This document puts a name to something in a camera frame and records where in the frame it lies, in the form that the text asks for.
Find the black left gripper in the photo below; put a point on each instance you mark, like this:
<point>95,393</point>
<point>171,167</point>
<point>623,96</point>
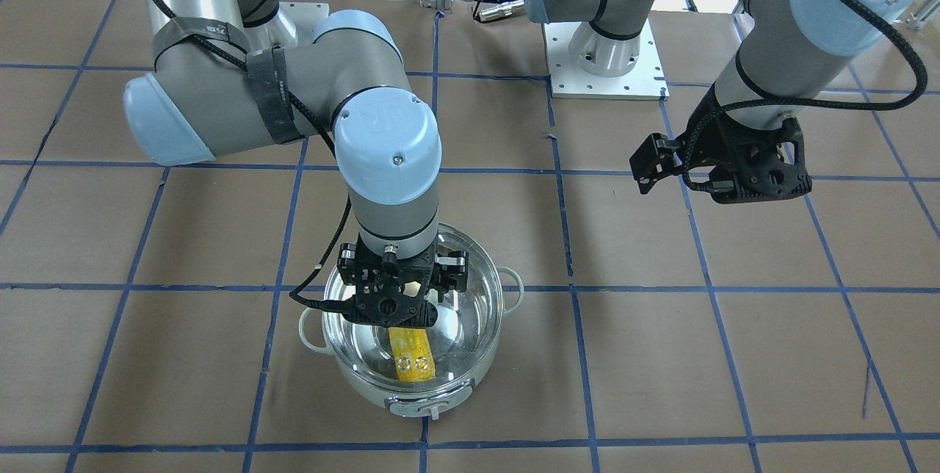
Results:
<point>709,141</point>

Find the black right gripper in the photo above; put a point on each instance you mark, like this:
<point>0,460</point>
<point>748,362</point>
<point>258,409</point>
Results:
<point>453,274</point>

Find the yellow toy corn cob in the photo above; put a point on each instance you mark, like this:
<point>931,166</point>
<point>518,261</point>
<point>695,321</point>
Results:
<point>412,354</point>

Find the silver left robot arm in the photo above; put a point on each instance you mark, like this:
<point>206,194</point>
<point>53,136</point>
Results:
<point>794,51</point>

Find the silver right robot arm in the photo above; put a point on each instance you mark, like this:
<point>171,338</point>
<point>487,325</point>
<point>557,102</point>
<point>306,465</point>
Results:
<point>216,90</point>

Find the grey cooking pot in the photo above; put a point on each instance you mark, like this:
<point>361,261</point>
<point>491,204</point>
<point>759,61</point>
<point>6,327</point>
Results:
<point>411,341</point>

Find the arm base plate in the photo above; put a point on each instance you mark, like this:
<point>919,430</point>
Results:
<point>291,26</point>
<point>583,64</point>

